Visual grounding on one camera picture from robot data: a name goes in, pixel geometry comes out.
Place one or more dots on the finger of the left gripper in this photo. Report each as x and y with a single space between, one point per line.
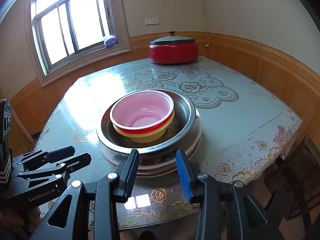
68 166

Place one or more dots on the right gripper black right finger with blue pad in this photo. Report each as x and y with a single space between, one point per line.
223 203

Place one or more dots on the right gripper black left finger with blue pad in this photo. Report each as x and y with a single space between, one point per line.
68 217

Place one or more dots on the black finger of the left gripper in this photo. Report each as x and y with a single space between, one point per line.
40 157

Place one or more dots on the white deep plate blue flowers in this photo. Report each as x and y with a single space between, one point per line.
110 138

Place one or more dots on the yellow plastic bowl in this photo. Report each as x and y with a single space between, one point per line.
148 134

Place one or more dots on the stainless steel bowl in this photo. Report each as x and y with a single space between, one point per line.
182 106

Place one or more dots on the red plastic bowl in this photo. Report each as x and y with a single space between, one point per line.
142 110

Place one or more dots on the purple-rimmed floral plate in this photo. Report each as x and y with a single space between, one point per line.
152 164

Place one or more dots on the wooden chair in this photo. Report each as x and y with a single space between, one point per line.
294 182

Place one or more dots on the purple cloth on windowsill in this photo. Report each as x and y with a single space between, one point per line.
110 40

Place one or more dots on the red electric cooking pot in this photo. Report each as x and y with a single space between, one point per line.
173 49

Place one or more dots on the window with metal frame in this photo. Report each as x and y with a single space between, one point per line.
67 35

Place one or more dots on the white wall socket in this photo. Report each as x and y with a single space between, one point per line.
151 21

